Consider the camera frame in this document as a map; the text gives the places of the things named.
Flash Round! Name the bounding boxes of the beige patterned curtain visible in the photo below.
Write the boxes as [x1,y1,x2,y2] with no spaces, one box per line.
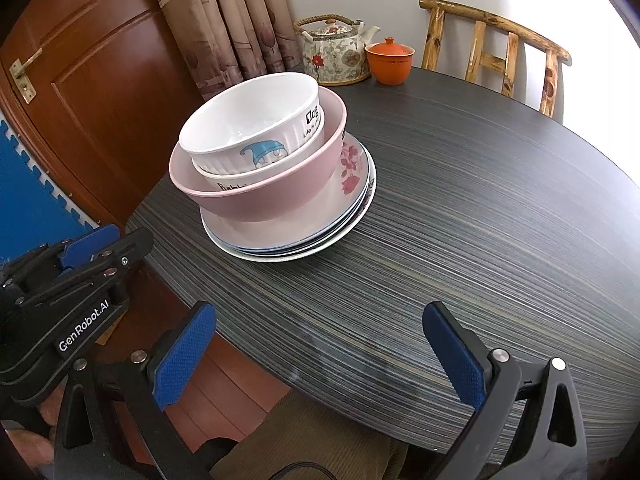
[142,0,301,101]

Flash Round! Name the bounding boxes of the blue foam mat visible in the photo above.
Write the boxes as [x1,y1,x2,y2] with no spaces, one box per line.
[0,115,101,261]

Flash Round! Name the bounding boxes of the brown wooden door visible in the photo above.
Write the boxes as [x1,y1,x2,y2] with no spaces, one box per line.
[0,0,201,241]

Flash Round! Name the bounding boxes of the small white plate red flowers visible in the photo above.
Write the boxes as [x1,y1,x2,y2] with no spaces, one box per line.
[200,132,372,253]

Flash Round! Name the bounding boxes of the floral ceramic teapot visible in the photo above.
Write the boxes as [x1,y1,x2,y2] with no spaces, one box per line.
[294,14,381,86]

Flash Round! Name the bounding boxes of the light wooden chair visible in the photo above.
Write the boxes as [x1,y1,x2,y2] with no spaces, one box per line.
[419,0,572,118]

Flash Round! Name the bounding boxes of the brass door latch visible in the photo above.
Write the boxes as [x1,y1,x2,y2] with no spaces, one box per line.
[9,49,44,105]

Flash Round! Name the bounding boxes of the person's olive corduroy pants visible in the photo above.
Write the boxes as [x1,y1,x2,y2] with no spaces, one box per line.
[210,390,411,480]

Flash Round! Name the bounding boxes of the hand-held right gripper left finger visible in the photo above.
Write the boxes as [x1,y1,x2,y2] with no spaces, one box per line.
[52,301,218,480]

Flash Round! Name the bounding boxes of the orange lidded cup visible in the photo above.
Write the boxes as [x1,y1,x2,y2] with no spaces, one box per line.
[365,36,416,86]

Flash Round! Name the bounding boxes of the blue-rimmed white plate red roses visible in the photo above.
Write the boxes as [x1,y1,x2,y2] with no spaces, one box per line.
[207,160,376,256]

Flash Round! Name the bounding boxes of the pink bowl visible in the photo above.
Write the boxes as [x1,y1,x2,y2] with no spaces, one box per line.
[168,87,348,223]

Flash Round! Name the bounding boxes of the white ribbed bowl blue print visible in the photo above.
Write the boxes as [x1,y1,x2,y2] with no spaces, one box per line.
[178,72,321,177]

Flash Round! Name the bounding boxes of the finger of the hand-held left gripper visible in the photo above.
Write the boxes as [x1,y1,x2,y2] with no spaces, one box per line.
[55,224,122,273]
[77,226,156,294]

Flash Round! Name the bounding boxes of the black cable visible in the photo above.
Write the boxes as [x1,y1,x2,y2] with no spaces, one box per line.
[270,464,343,480]

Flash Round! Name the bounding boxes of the white ribbed bowl rabbit print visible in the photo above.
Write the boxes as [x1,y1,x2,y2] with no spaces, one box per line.
[192,109,327,196]

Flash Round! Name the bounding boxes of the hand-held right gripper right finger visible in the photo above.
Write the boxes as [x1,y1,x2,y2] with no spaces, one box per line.
[421,301,590,480]

